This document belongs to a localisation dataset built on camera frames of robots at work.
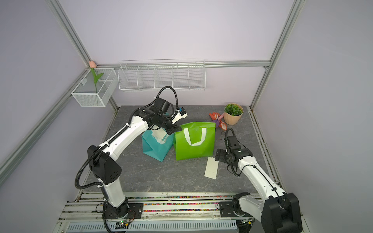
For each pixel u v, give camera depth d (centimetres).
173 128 71
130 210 73
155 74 99
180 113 71
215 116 112
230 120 103
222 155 77
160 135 87
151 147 81
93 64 89
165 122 69
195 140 83
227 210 74
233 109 99
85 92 77
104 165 45
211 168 89
